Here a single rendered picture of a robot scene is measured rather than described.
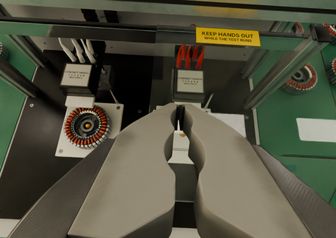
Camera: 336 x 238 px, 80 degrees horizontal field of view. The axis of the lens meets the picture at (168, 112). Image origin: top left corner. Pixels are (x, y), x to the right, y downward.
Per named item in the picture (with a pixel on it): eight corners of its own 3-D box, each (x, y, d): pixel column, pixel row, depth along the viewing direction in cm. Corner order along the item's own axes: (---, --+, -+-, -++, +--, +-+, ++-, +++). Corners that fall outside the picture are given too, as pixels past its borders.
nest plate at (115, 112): (116, 159, 51) (115, 158, 50) (57, 156, 51) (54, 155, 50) (123, 105, 57) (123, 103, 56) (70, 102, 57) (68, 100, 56)
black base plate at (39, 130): (262, 230, 49) (266, 232, 46) (-7, 216, 48) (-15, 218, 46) (244, 65, 66) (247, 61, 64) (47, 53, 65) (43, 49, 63)
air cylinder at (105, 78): (113, 90, 59) (108, 81, 53) (87, 89, 58) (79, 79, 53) (115, 75, 60) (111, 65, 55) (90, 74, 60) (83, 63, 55)
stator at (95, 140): (108, 151, 51) (104, 148, 47) (64, 148, 51) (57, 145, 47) (115, 110, 55) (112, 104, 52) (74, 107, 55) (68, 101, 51)
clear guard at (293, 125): (325, 209, 27) (367, 213, 21) (145, 199, 27) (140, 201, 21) (284, 22, 39) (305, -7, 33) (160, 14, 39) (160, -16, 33)
